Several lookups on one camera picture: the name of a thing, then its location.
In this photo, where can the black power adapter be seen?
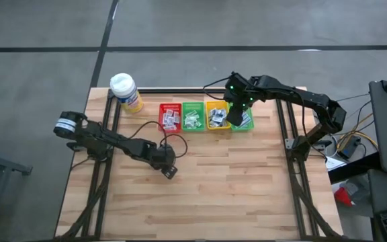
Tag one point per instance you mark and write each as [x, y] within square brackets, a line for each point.
[348, 148]

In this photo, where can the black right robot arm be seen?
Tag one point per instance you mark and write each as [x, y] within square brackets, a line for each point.
[297, 97]

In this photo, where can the grey printed wipe packet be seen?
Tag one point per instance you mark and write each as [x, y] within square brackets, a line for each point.
[212, 111]
[221, 111]

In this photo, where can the silver corner bracket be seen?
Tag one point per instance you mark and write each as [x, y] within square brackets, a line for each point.
[289, 144]

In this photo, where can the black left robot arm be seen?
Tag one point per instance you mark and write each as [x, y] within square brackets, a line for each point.
[113, 141]

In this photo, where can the red object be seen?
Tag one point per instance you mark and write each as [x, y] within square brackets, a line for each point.
[343, 197]

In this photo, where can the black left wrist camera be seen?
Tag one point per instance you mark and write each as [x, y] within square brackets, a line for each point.
[166, 154]

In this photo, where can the white paper sheet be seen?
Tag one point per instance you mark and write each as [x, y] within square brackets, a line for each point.
[334, 163]

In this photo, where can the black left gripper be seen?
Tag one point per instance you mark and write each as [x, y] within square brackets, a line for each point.
[169, 172]

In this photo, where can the red plastic basket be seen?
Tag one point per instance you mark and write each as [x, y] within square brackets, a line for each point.
[161, 106]

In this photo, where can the yellow Lysol wipes canister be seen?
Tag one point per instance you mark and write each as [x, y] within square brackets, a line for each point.
[123, 87]

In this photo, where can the yellow plastic basket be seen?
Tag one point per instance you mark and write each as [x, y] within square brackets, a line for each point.
[213, 103]

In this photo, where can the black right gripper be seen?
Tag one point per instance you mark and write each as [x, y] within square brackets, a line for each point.
[237, 101]

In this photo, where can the blue striped white packet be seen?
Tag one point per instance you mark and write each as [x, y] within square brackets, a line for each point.
[246, 119]

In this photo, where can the red white pad packet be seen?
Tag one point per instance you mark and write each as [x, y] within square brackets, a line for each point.
[169, 127]
[164, 119]
[169, 112]
[170, 121]
[176, 117]

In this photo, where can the grey metal stand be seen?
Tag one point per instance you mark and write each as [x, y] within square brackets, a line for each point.
[2, 164]

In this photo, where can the green plastic basket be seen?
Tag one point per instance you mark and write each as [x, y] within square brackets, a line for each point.
[251, 126]
[193, 105]

